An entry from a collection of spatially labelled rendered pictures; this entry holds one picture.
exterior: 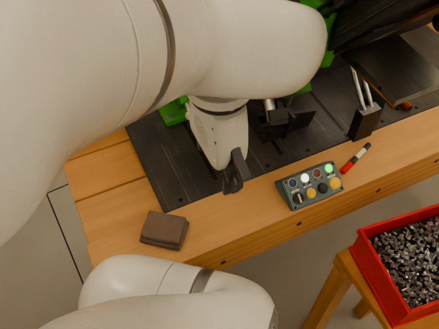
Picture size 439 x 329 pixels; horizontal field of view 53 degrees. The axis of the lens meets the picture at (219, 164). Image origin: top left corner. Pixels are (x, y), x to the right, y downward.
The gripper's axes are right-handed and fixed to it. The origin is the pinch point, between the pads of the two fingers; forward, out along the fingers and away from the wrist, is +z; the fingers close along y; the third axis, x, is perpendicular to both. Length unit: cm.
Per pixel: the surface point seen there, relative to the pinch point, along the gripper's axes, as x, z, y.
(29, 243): -58, 130, -84
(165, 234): -8.1, 37.0, -12.0
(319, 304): 31, 83, 7
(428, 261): 46, 43, 18
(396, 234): 44, 43, 9
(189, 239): -3.2, 40.0, -9.9
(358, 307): 59, 124, 7
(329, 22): 40.0, 4.9, -28.2
